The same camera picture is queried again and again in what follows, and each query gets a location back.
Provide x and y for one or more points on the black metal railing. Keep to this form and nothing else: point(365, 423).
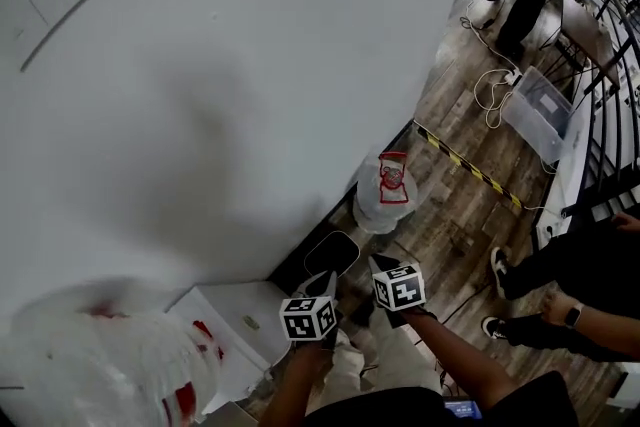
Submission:
point(605, 115)

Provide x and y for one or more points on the person's beige trousers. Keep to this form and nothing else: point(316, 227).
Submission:
point(390, 355)

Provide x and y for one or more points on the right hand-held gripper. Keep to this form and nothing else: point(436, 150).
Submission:
point(400, 290)

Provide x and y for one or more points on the white water dispenser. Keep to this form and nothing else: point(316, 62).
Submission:
point(230, 315)

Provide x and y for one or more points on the person's left forearm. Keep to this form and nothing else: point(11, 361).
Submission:
point(290, 385)

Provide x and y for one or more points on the waist device with screen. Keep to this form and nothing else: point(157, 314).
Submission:
point(462, 410)

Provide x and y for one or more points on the plastic-wrapped large water jug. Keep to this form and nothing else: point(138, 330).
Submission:
point(110, 355)

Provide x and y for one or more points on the clear plastic storage box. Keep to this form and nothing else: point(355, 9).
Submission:
point(540, 115)

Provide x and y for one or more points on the person's black shirt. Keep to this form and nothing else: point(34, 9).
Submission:
point(400, 407)

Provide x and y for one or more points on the yellow-black hazard tape strip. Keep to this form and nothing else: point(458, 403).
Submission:
point(470, 170)

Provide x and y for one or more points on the person's right forearm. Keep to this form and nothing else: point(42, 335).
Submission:
point(465, 365)

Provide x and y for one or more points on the brown table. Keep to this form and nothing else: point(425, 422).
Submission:
point(585, 22)

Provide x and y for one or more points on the white power strip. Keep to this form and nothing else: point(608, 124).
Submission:
point(513, 78)

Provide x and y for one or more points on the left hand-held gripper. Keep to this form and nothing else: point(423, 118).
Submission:
point(307, 320)

